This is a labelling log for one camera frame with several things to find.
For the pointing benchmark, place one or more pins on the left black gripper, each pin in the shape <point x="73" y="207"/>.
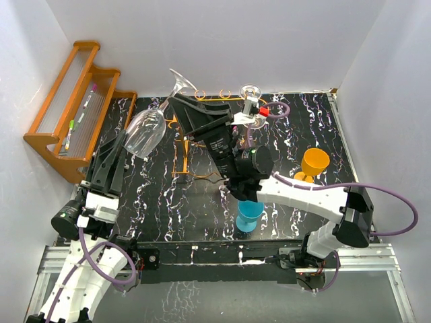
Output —
<point x="108" y="175"/>

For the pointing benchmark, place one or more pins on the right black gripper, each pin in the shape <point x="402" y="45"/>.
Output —
<point x="196" y="117"/>

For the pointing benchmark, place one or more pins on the clear grey wine glass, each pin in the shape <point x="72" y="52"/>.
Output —
<point x="148" y="127"/>

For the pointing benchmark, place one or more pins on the clear flute glass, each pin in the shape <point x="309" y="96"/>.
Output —
<point x="259" y="122"/>
<point x="250" y="90"/>

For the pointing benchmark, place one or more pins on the clear flute glass front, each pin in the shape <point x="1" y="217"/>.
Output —
<point x="259" y="122"/>

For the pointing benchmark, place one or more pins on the blue plastic wine glass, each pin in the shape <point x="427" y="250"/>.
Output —
<point x="249" y="213"/>

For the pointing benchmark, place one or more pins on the orange plastic wine glass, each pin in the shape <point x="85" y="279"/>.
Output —
<point x="314" y="162"/>

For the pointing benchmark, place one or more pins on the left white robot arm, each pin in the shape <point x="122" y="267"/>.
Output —
<point x="97" y="259"/>

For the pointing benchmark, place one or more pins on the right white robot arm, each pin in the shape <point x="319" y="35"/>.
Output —
<point x="248" y="171"/>

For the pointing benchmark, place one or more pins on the green capped marker pen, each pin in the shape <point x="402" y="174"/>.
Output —
<point x="69" y="134"/>

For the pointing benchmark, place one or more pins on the orange wooden stepped shelf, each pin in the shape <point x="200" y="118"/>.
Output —
<point x="64" y="102"/>

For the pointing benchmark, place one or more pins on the pink capped marker pen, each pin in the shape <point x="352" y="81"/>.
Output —
<point x="87" y="102"/>

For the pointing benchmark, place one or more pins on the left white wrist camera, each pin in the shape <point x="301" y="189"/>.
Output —
<point x="99" y="207"/>

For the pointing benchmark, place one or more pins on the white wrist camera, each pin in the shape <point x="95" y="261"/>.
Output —
<point x="250" y="109"/>
<point x="99" y="207"/>

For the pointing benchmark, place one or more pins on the gold wire wine glass rack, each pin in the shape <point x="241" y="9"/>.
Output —
<point x="186" y="140"/>

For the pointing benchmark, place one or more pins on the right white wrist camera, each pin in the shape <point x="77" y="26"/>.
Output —
<point x="250" y="109"/>

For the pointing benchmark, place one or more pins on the black table front rail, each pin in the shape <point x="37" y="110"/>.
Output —
<point x="227" y="261"/>

